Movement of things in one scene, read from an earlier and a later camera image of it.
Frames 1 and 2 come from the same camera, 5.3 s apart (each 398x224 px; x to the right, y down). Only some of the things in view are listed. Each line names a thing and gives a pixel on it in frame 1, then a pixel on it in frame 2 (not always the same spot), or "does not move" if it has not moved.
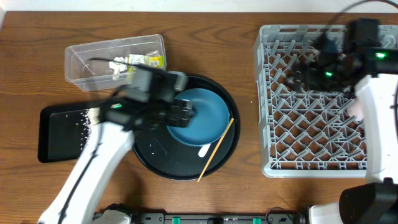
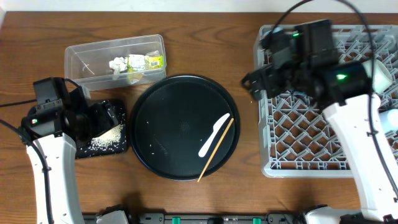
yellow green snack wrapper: (152, 59) does not move
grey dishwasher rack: (311, 134) does not move
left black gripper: (171, 112) to (104, 115)
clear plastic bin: (107, 65) does not move
